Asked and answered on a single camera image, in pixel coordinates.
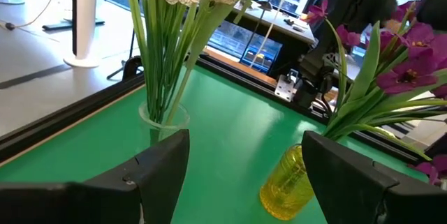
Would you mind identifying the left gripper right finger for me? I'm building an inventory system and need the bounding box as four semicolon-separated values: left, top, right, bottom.
302;130;447;224

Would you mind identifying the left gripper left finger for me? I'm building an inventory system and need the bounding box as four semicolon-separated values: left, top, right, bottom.
0;128;191;224

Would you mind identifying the yellow glass vase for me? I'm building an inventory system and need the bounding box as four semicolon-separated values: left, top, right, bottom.
258;143;317;221

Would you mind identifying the purple flower bunch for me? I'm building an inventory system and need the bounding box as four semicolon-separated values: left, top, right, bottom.
323;21;447;186
303;0;447;113

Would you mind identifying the pink tulip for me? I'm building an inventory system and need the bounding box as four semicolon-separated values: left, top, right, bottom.
163;0;268;126

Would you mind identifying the clear glass vase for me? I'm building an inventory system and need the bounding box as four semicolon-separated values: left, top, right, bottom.
138;100;191;147

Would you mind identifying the green table mat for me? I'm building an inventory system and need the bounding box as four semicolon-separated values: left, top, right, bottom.
0;65;430;224

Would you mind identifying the blue storage bin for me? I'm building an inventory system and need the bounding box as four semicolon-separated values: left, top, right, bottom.
240;37;282;75

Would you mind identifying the white pole with round base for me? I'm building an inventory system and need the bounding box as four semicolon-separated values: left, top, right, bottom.
62;0;103;69

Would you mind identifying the black clamp handle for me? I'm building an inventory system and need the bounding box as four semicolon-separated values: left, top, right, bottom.
121;55;144;82

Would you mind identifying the black table frame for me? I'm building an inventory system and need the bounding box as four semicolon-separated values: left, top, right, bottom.
0;54;447;169

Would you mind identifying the silver metal bracket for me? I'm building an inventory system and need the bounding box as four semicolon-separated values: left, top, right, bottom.
274;69;300;102

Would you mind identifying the white floor cable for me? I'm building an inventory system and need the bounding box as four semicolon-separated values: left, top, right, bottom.
0;0;62;31

